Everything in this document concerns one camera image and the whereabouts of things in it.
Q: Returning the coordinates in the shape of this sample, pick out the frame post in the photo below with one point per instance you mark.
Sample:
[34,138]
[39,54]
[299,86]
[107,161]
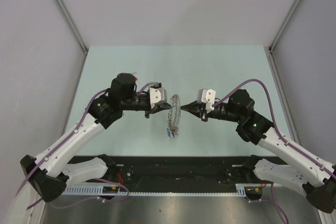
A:
[71,25]
[288,17]

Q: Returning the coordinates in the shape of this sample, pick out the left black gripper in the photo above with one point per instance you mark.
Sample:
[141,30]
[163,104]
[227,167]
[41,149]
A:
[157,108]

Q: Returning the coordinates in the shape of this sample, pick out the large metal keyring disc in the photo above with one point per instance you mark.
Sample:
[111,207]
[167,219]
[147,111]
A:
[174,115]

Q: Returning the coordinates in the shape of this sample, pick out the key with blue tag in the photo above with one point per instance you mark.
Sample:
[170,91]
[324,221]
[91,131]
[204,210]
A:
[168,132]

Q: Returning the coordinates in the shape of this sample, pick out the left frame post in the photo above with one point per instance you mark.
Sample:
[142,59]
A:
[71,25]

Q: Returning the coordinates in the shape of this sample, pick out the slotted cable duct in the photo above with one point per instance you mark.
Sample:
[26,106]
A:
[170,194]

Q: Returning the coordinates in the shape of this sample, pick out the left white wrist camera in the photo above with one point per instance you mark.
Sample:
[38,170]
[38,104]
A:
[157,94]

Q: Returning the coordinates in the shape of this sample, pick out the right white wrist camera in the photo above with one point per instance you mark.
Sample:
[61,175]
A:
[207,96]

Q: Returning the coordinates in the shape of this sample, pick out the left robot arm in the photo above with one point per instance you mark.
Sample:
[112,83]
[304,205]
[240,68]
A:
[49,173]

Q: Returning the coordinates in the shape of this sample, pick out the right frame post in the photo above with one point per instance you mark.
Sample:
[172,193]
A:
[288,17]

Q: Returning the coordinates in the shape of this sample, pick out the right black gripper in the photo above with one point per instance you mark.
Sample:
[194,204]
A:
[194,108]

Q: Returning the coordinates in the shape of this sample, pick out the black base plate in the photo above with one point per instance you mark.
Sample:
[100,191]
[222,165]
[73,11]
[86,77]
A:
[179,186]

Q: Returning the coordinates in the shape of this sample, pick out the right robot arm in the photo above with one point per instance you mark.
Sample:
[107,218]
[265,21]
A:
[305,173]

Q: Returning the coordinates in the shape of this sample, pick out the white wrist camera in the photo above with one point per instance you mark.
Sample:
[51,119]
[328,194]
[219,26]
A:
[207,96]
[157,94]

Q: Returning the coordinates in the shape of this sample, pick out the key with red tag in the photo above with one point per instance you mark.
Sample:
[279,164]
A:
[135,73]

